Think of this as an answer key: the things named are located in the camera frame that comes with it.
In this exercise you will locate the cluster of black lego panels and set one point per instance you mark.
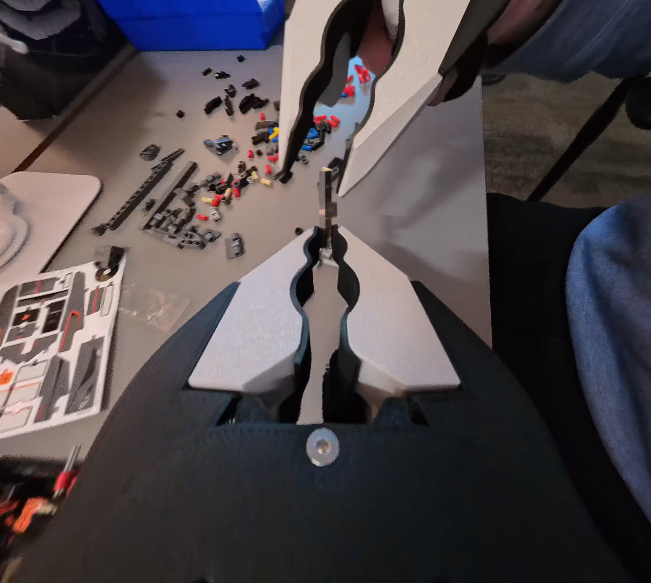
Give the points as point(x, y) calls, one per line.
point(249, 102)

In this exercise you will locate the white booklet stand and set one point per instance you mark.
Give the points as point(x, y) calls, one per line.
point(56, 206)

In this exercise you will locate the dark grey angled lego panel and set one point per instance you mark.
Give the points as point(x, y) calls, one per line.
point(219, 145)

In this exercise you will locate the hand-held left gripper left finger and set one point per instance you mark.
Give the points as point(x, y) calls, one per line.
point(252, 333)

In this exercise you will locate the long dark grey lego beam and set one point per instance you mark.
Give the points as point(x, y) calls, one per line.
point(175, 189)
point(137, 191)

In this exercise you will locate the person's right forearm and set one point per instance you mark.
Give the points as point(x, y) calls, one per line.
point(610, 8)

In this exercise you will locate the partly built lego car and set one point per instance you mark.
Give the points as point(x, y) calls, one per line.
point(30, 506)

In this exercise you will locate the dark grey lego connector block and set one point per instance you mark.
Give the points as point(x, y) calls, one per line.
point(235, 244)

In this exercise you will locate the sticker sheet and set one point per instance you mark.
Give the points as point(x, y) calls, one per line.
point(46, 339)

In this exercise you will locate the dark grey bag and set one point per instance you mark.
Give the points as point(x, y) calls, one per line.
point(40, 8)

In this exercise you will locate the pile of lego pieces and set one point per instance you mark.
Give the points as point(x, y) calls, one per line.
point(175, 227)

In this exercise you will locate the flat empty clear plastic bag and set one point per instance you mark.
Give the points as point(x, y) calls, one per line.
point(152, 306)

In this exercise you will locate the dark grey curved lego block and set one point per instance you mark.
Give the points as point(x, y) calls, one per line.
point(150, 151)

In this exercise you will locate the black lego sub-assembly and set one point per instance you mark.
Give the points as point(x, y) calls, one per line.
point(325, 196)

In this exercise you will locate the blue plastic bin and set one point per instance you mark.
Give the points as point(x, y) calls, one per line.
point(178, 8)

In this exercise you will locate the black metal table leg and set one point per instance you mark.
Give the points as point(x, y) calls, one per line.
point(585, 140)

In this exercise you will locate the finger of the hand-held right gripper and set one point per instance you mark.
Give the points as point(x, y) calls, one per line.
point(315, 8)
point(432, 33)

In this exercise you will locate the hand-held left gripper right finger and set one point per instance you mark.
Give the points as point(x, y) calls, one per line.
point(402, 339)

